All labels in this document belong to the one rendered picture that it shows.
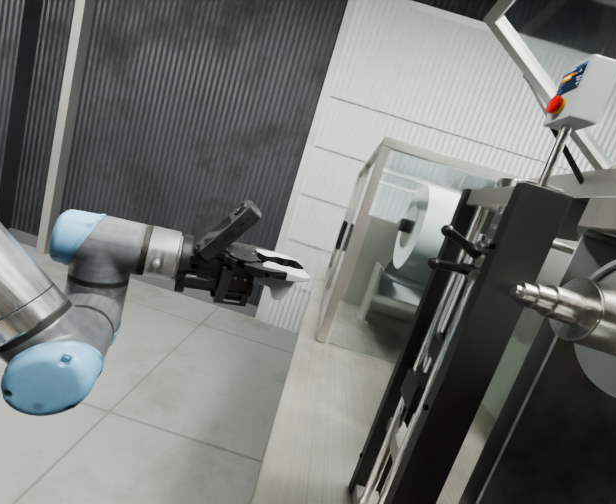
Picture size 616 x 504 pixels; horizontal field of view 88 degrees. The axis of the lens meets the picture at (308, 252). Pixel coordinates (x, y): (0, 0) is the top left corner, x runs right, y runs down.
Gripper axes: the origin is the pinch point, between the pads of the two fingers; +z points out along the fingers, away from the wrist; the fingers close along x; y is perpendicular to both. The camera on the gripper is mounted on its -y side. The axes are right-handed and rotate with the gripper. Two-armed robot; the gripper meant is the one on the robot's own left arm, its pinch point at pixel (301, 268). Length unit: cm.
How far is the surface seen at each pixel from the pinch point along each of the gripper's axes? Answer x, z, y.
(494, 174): -27, 62, -32
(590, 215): 25.2, 19.5, -23.5
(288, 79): -274, 51, -70
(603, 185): -6, 75, -37
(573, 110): 7, 33, -40
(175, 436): -77, 4, 135
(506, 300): 27.5, 10.7, -12.2
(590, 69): 6, 32, -46
